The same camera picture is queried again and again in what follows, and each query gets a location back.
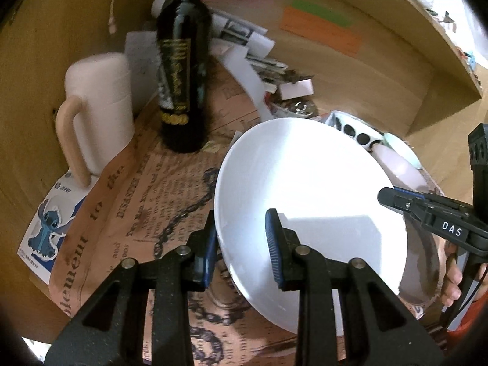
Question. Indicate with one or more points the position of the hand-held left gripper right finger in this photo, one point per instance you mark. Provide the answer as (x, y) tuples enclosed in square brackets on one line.
[(272, 251)]

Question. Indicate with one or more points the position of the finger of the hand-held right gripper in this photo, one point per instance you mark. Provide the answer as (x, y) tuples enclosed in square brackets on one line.
[(392, 198), (410, 192)]

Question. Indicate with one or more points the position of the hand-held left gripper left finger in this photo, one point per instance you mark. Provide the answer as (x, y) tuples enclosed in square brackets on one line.
[(207, 251)]

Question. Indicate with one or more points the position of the grey plate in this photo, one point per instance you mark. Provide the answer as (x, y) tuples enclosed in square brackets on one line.
[(419, 270)]

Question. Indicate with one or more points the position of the white plate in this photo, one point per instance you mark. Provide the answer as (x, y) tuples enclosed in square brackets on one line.
[(305, 183)]

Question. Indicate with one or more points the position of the person's right hand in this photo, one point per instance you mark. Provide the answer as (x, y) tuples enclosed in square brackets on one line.
[(451, 278)]

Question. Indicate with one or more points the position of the light green bowl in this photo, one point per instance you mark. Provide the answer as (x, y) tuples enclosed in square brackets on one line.
[(404, 152)]

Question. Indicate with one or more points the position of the newspaper print paper mat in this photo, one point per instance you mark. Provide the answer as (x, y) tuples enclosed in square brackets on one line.
[(125, 206)]

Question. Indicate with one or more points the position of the white sheet with black dots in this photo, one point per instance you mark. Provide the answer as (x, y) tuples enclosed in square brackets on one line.
[(343, 118)]

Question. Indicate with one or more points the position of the wooden desk shelf unit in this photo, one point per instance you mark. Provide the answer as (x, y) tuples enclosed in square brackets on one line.
[(381, 84)]

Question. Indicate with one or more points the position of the small bowl of metal bits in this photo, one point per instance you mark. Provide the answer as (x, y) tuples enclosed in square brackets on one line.
[(297, 107)]

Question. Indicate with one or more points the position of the white card block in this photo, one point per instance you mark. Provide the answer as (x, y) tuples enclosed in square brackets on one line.
[(297, 89)]

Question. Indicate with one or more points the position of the pink lidded mug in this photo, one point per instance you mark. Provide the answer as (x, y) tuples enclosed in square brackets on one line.
[(103, 122)]

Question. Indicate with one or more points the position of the cartoon sticker card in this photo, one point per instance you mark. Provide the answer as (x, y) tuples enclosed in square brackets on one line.
[(42, 232)]

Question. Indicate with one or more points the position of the dark wine bottle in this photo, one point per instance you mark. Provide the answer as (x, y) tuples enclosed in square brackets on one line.
[(183, 84)]

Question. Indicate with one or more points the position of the pile of photo cards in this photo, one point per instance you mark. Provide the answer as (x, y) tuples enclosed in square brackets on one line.
[(270, 66)]

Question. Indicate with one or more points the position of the orange sticky note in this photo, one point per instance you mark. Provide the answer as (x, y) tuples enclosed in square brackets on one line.
[(324, 30)]

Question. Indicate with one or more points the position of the handwritten paper note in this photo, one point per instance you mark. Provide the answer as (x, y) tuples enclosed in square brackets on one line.
[(141, 68)]

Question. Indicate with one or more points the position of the green sticky note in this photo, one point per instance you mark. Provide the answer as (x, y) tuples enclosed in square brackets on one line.
[(324, 10)]

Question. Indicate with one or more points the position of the printed paper sheets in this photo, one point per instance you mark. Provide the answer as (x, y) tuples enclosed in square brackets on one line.
[(236, 30)]

